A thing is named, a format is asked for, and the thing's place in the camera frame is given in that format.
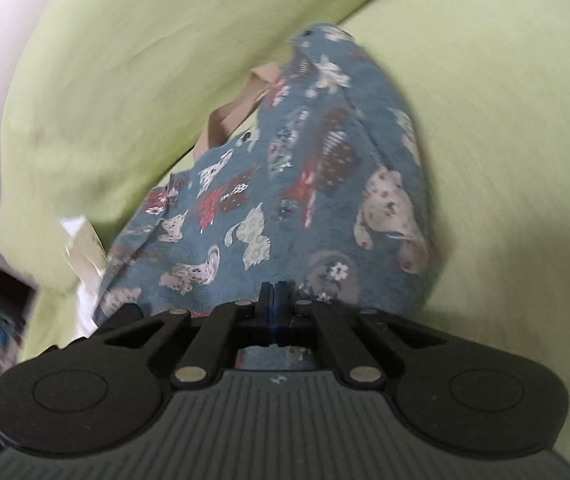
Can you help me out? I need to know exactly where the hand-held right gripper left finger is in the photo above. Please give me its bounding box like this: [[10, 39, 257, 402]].
[[100, 282, 277, 389]]

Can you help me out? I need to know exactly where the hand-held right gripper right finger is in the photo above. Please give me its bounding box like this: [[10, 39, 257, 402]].
[[276, 282, 448, 389]]

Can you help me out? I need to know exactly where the blue patterned shopping bag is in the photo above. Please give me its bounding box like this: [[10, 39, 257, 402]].
[[92, 22, 438, 366]]

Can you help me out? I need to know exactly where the white tote bag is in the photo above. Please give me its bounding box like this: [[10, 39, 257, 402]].
[[59, 215, 110, 316]]

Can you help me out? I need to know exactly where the black fridge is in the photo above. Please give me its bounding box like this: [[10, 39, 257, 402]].
[[0, 269, 40, 321]]

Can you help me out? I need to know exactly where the green covered sofa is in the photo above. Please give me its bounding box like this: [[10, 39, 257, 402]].
[[0, 0, 570, 476]]

